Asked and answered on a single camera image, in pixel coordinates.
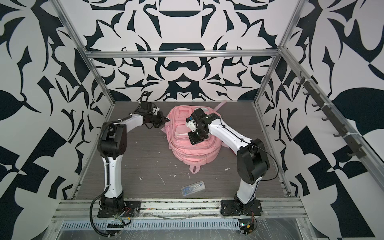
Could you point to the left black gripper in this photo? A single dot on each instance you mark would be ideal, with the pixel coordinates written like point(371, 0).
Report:
point(162, 119)

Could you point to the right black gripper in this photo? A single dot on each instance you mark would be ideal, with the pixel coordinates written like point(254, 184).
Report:
point(193, 139)

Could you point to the clear plastic ruler case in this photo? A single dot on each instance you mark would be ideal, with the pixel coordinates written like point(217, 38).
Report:
point(193, 188)

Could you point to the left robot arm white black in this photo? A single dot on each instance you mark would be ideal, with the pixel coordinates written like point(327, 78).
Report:
point(112, 144)

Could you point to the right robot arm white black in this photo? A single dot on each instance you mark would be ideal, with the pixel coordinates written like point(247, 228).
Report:
point(252, 157)

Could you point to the small circuit board front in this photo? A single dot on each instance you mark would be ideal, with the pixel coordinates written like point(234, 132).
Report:
point(246, 228)

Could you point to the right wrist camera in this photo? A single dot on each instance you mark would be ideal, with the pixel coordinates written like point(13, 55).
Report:
point(191, 124)

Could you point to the aluminium frame crossbar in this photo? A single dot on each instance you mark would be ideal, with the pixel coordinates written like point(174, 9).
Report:
point(180, 54)

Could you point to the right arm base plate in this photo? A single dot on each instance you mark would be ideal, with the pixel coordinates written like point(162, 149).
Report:
point(236, 208)

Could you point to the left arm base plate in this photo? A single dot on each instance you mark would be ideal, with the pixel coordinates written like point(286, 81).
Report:
point(118, 209)

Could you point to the black wall hook rail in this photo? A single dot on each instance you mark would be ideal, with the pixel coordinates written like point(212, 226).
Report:
point(334, 116)

